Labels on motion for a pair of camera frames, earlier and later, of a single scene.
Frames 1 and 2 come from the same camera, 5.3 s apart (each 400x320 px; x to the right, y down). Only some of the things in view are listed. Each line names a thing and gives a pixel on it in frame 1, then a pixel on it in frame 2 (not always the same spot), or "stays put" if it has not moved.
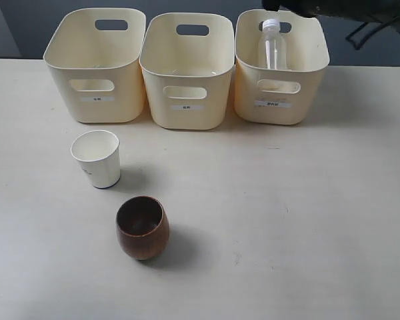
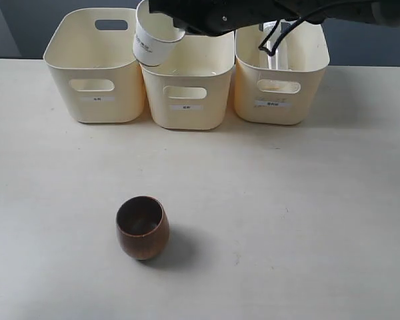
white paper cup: x=99 y=152 → x=155 y=34
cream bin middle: x=188 y=59 stays put
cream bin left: x=95 y=59 stays put
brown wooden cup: x=143 y=227 stays put
